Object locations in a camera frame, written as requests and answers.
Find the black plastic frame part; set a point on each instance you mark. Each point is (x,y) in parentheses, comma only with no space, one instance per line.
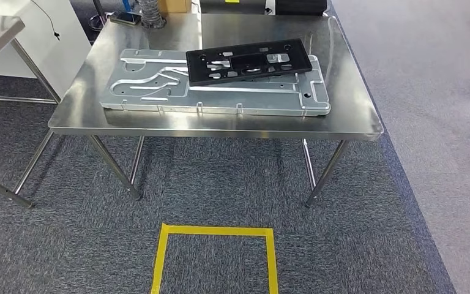
(302,65)

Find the stainless steel workbench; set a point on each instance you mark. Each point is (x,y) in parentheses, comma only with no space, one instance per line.
(340,109)

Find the grooved aluminium fixture plate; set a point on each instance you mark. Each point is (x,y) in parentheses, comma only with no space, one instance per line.
(239,101)

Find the yellow floor tape square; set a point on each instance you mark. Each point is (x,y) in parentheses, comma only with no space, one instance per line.
(218,230)

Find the grey laptop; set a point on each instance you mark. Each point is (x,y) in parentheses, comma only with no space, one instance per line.
(235,8)

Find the brown cardboard box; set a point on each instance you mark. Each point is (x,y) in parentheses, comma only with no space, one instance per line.
(174,6)

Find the black carrying case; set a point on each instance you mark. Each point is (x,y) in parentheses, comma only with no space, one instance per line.
(300,7)

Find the black smartphone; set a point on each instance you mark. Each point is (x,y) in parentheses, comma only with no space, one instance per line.
(125,18)

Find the metal stand with round base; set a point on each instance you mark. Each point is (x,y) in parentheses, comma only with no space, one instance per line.
(97,22)

